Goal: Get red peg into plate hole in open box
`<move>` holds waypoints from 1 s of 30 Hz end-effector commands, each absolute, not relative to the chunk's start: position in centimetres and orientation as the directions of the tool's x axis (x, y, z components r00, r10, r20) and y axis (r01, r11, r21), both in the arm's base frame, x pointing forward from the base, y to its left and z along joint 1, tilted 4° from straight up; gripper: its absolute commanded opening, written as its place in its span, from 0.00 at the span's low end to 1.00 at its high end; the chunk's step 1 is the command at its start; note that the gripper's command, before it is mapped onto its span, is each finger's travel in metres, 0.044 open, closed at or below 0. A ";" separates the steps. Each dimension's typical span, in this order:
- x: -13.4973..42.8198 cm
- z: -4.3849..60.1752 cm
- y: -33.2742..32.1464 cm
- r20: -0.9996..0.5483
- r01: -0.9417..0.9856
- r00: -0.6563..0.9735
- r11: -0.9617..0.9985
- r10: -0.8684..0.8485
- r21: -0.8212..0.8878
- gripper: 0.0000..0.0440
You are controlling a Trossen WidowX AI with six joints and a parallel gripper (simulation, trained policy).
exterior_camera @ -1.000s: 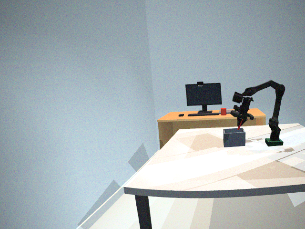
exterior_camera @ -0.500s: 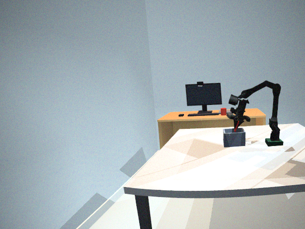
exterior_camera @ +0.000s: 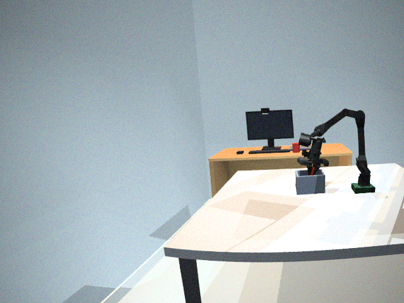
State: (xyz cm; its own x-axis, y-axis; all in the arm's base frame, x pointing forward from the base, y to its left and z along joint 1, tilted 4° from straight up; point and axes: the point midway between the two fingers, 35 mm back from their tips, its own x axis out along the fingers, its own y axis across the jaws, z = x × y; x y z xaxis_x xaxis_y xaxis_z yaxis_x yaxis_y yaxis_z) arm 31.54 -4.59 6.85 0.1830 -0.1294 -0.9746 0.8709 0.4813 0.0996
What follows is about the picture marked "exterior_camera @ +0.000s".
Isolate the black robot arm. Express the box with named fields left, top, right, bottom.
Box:
left=299, top=108, right=371, bottom=187

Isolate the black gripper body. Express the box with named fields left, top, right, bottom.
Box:
left=297, top=148, right=329, bottom=166

